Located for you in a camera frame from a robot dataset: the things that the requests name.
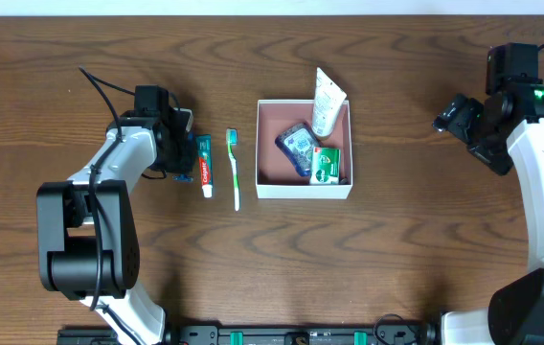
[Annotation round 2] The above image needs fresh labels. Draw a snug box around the white open cardboard box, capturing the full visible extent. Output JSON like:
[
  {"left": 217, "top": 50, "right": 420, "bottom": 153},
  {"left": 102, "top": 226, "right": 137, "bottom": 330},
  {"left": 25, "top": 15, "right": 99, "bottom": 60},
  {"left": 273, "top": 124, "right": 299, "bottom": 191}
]
[{"left": 255, "top": 100, "right": 353, "bottom": 199}]

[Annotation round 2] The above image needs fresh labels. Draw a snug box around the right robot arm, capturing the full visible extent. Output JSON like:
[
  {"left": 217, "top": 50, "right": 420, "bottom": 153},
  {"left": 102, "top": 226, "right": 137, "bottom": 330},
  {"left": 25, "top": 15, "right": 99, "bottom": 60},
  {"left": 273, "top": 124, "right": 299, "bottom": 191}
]
[{"left": 433, "top": 43, "right": 544, "bottom": 344}]

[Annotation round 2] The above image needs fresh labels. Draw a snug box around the green red toothpaste tube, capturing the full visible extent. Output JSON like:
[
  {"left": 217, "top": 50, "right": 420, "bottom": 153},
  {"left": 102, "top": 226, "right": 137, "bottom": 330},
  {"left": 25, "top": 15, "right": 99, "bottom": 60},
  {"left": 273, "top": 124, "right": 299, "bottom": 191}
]
[{"left": 196, "top": 134, "right": 214, "bottom": 198}]

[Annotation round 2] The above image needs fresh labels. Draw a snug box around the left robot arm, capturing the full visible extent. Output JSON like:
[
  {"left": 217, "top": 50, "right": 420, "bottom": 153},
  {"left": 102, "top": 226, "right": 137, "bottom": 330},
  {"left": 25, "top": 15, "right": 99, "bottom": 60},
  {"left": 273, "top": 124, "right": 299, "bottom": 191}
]
[{"left": 36, "top": 85, "right": 195, "bottom": 344}]

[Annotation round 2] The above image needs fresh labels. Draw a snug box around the white lotion tube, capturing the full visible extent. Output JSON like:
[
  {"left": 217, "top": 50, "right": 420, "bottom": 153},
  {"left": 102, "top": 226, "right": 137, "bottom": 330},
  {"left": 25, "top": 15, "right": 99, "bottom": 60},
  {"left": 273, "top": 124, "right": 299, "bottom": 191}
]
[{"left": 311, "top": 67, "right": 347, "bottom": 138}]

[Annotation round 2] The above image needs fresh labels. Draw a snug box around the black mounting rail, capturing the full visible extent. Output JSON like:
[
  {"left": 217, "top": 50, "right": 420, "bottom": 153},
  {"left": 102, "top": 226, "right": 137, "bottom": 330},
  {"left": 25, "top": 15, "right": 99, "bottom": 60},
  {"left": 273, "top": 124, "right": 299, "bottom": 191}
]
[{"left": 57, "top": 321, "right": 441, "bottom": 345}]

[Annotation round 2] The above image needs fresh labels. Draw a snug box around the green white toothbrush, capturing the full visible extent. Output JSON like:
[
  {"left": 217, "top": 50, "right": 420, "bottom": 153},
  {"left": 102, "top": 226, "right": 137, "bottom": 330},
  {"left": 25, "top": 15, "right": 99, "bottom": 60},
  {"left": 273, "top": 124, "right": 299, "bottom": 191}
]
[{"left": 226, "top": 128, "right": 240, "bottom": 212}]

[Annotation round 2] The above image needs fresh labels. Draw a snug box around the blue disposable razor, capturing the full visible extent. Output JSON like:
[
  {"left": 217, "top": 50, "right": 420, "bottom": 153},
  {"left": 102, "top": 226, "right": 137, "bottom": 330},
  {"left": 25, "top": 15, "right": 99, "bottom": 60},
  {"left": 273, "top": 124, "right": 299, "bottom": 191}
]
[{"left": 172, "top": 131, "right": 196, "bottom": 182}]

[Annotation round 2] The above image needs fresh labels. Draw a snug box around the green soap bar box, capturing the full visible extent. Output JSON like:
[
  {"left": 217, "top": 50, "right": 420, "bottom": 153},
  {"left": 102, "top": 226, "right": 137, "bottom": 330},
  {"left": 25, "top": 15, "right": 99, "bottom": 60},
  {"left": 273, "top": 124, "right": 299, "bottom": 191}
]
[{"left": 309, "top": 147, "right": 341, "bottom": 185}]

